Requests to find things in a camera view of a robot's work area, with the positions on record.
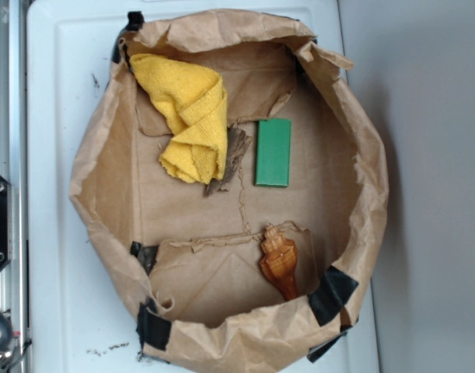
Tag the black tape strip lower left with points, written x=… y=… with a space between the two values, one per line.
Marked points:
x=152 y=329

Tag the brown bark piece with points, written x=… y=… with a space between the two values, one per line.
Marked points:
x=238 y=143

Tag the black tape strip bottom right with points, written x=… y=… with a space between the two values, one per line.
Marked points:
x=317 y=352

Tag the black tape strip inner left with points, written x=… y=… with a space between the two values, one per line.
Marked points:
x=146 y=255

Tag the green rectangular block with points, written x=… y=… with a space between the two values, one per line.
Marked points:
x=273 y=153

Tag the aluminium frame rail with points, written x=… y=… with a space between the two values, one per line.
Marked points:
x=15 y=338

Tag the yellow microfiber cloth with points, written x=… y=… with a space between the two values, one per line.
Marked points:
x=193 y=100

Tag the brown paper bag liner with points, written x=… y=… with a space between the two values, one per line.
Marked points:
x=226 y=316

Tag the orange conch seashell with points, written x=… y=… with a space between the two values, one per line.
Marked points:
x=279 y=261

